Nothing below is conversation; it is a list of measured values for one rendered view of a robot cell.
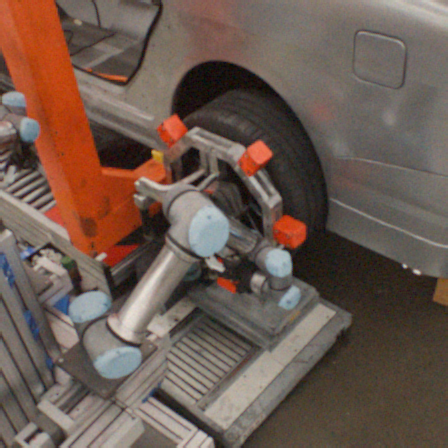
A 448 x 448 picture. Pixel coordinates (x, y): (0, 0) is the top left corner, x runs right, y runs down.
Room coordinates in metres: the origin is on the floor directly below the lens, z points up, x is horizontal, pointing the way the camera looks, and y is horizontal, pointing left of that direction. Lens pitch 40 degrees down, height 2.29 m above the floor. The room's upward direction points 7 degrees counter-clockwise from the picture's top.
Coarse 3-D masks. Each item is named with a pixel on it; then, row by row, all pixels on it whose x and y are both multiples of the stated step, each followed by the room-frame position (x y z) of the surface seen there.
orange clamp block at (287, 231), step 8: (288, 216) 1.64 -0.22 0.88; (280, 224) 1.60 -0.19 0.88; (288, 224) 1.60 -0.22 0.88; (296, 224) 1.59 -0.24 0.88; (304, 224) 1.59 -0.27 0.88; (280, 232) 1.58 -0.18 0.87; (288, 232) 1.56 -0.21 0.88; (296, 232) 1.56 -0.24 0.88; (304, 232) 1.58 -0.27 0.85; (280, 240) 1.58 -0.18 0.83; (288, 240) 1.55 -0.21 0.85; (296, 240) 1.55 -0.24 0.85
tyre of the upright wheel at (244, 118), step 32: (224, 96) 2.06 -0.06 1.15; (256, 96) 1.98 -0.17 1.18; (192, 128) 1.98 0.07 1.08; (224, 128) 1.85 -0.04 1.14; (256, 128) 1.80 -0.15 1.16; (288, 128) 1.83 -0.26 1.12; (288, 160) 1.72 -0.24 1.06; (288, 192) 1.65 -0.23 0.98; (320, 192) 1.71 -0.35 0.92; (320, 224) 1.73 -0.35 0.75
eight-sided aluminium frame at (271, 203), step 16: (176, 144) 1.93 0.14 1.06; (192, 144) 1.86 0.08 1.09; (208, 144) 1.80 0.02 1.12; (224, 144) 1.80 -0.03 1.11; (176, 160) 2.00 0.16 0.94; (176, 176) 2.02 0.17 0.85; (240, 176) 1.70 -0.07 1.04; (256, 176) 1.70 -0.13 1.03; (256, 192) 1.65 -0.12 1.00; (272, 192) 1.66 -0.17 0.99; (272, 208) 1.61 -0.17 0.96; (272, 224) 1.61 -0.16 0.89; (272, 240) 1.61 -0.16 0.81
